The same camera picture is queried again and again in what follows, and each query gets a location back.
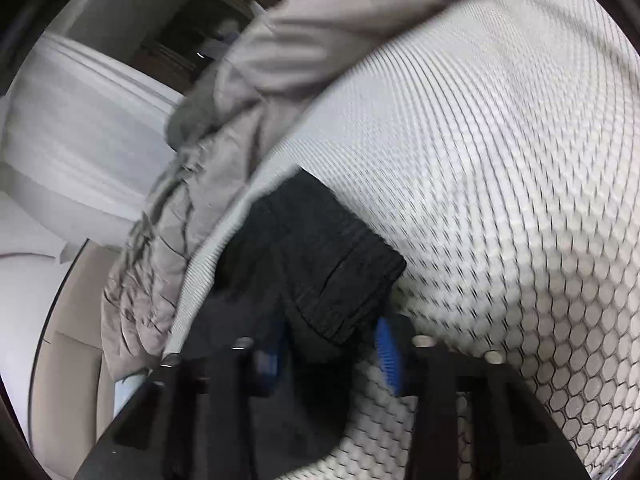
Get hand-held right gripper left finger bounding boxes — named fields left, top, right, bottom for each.
left=74, top=332, right=288, bottom=480

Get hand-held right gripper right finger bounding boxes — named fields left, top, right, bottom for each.
left=375, top=316, right=593, bottom=480

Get black pants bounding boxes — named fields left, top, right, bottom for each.
left=185, top=167, right=408, bottom=461

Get grey duvet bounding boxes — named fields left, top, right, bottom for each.
left=100, top=0, right=511, bottom=383

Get white curtain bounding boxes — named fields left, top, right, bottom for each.
left=0, top=32, right=186, bottom=261

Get dark wooden furniture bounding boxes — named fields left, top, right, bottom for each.
left=137, top=0, right=293, bottom=93

